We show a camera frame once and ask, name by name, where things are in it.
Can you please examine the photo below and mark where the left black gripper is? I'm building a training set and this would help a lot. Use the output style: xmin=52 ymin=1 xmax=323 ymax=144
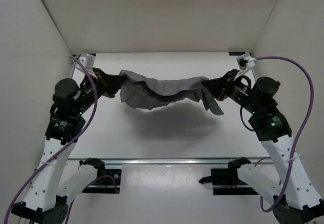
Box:
xmin=79 ymin=61 xmax=130 ymax=106

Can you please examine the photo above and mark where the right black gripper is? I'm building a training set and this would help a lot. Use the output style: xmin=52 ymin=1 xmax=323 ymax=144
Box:
xmin=201 ymin=68 xmax=258 ymax=112

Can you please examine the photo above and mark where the grey pleated skirt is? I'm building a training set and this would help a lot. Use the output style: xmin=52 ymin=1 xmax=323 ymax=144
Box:
xmin=119 ymin=70 xmax=224 ymax=115

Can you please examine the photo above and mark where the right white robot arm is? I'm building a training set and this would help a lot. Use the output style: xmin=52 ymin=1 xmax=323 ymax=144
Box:
xmin=202 ymin=69 xmax=323 ymax=223

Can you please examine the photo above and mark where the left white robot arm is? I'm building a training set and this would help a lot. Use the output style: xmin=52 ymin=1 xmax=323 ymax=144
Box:
xmin=4 ymin=68 xmax=126 ymax=223

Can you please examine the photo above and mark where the right blue corner label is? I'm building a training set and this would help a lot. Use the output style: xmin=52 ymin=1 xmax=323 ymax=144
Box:
xmin=228 ymin=52 xmax=245 ymax=57

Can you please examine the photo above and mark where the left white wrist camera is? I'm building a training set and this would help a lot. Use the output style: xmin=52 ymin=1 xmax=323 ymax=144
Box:
xmin=74 ymin=53 xmax=95 ymax=73

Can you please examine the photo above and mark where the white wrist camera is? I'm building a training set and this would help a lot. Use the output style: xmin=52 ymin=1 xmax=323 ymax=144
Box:
xmin=234 ymin=53 xmax=257 ymax=79
xmin=74 ymin=53 xmax=95 ymax=73

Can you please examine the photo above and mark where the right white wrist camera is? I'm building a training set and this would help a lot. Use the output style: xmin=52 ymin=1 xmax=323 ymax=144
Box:
xmin=234 ymin=53 xmax=257 ymax=79

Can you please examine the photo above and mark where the aluminium front rail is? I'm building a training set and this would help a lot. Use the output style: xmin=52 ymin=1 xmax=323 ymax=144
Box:
xmin=68 ymin=157 xmax=274 ymax=166

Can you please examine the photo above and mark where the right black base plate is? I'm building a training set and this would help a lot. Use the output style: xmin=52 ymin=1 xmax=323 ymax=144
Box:
xmin=198 ymin=168 xmax=258 ymax=196

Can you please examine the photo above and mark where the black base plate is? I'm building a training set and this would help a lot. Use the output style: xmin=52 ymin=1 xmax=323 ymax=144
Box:
xmin=198 ymin=168 xmax=258 ymax=196
xmin=83 ymin=165 xmax=122 ymax=194

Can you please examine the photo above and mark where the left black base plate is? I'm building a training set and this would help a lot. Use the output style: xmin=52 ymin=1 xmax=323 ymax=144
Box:
xmin=83 ymin=165 xmax=122 ymax=194

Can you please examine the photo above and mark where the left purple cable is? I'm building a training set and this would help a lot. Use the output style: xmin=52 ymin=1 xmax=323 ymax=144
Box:
xmin=7 ymin=57 xmax=98 ymax=219

